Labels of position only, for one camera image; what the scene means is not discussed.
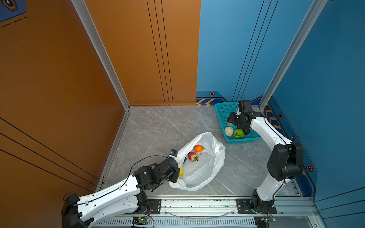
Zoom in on dark avocado fruit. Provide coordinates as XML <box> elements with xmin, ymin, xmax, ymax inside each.
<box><xmin>242</xmin><ymin>127</ymin><xmax>251</xmax><ymax>135</ymax></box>

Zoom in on light green bumpy fruit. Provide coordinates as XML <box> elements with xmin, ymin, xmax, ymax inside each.
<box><xmin>233</xmin><ymin>129</ymin><xmax>245</xmax><ymax>139</ymax></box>

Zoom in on beige pear fruit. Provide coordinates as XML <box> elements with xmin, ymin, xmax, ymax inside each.
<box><xmin>224</xmin><ymin>127</ymin><xmax>234</xmax><ymax>137</ymax></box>

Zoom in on white plastic bag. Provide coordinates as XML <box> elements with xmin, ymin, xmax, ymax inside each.
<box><xmin>169</xmin><ymin>132</ymin><xmax>225</xmax><ymax>192</ymax></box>

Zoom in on pink peach fruit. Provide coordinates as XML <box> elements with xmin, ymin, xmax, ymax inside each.
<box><xmin>188</xmin><ymin>152</ymin><xmax>199</xmax><ymax>162</ymax></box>

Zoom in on orange tangerine fruit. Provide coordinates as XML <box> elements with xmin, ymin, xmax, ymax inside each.
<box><xmin>194</xmin><ymin>145</ymin><xmax>204</xmax><ymax>155</ymax></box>

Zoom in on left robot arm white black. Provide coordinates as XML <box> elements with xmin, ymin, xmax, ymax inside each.
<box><xmin>61</xmin><ymin>156</ymin><xmax>180</xmax><ymax>228</ymax></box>

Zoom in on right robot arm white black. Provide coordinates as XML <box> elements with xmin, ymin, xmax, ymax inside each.
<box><xmin>227</xmin><ymin>112</ymin><xmax>304</xmax><ymax>213</ymax></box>

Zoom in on teal plastic basket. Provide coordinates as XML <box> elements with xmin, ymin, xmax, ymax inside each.
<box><xmin>215</xmin><ymin>102</ymin><xmax>261</xmax><ymax>144</ymax></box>

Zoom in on green circuit board left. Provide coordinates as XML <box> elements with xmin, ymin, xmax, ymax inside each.
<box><xmin>132</xmin><ymin>217</ymin><xmax>150</xmax><ymax>228</ymax></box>

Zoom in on circuit board right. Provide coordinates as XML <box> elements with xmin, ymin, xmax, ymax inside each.
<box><xmin>260</xmin><ymin>217</ymin><xmax>276</xmax><ymax>226</ymax></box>

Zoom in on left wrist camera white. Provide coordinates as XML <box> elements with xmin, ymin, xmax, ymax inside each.
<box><xmin>168</xmin><ymin>149</ymin><xmax>178</xmax><ymax>160</ymax></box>

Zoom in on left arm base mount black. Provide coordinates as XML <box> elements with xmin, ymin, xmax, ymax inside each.
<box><xmin>136</xmin><ymin>199</ymin><xmax>162</xmax><ymax>215</ymax></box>

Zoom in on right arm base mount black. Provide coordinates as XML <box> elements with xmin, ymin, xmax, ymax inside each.
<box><xmin>236</xmin><ymin>198</ymin><xmax>277</xmax><ymax>214</ymax></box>

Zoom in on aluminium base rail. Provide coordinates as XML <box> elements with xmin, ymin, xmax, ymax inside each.
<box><xmin>93</xmin><ymin>195</ymin><xmax>326</xmax><ymax>228</ymax></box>

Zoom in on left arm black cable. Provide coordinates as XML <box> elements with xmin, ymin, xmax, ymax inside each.
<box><xmin>63</xmin><ymin>155</ymin><xmax>170</xmax><ymax>206</ymax></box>

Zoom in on aluminium corner post right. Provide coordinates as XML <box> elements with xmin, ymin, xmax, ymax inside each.
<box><xmin>258</xmin><ymin>0</ymin><xmax>327</xmax><ymax>113</ymax></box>

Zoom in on aluminium corner post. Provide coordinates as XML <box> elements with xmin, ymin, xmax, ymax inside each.
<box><xmin>258</xmin><ymin>0</ymin><xmax>327</xmax><ymax>113</ymax></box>
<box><xmin>71</xmin><ymin>0</ymin><xmax>130</xmax><ymax>111</ymax></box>

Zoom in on aluminium corner post left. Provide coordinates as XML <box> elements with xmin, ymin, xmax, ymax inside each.
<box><xmin>71</xmin><ymin>0</ymin><xmax>130</xmax><ymax>111</ymax></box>

